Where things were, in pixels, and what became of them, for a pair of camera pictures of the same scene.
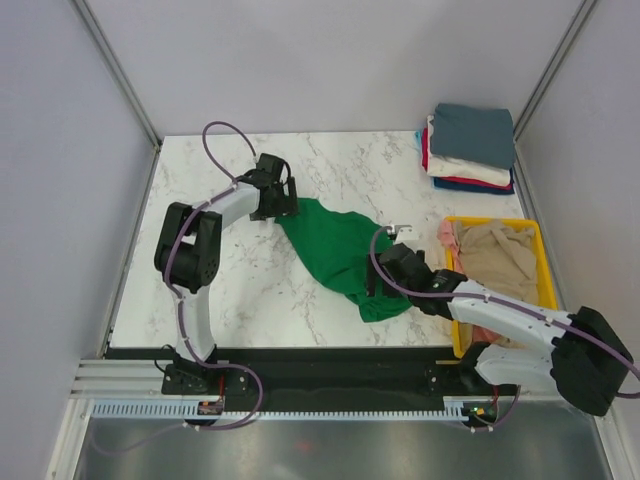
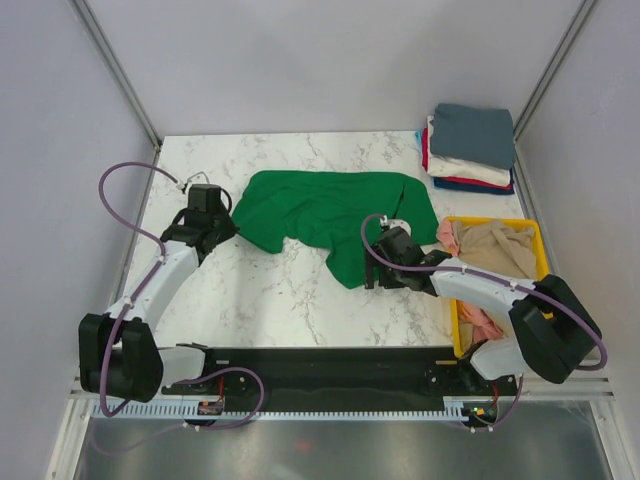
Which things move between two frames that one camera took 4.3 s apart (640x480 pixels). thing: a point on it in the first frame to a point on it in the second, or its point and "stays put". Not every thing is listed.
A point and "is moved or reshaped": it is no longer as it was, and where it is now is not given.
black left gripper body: x=279 y=199 to x=223 y=225
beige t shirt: x=500 y=255 stays put
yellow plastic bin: x=546 y=286 stays put
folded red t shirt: x=424 y=158 stays put
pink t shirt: x=449 y=231 stays put
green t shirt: x=338 y=245 is moved or reshaped
